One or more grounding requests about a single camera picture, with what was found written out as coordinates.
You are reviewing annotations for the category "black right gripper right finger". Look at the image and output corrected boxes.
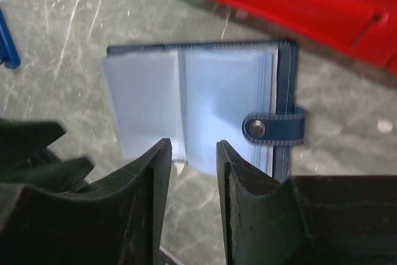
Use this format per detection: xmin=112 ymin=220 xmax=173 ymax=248
xmin=216 ymin=141 xmax=396 ymax=264

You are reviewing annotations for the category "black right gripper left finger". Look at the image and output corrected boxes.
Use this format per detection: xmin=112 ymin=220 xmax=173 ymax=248
xmin=1 ymin=138 xmax=172 ymax=264

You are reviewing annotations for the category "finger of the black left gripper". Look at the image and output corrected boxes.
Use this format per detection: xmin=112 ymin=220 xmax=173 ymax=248
xmin=1 ymin=157 xmax=94 ymax=192
xmin=1 ymin=120 xmax=66 ymax=169

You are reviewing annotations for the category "blue leather card holder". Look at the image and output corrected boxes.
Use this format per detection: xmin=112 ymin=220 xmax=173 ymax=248
xmin=101 ymin=40 xmax=305 ymax=181

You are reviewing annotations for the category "blue black handled tool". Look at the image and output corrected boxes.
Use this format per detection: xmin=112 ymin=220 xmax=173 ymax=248
xmin=0 ymin=10 xmax=20 ymax=70

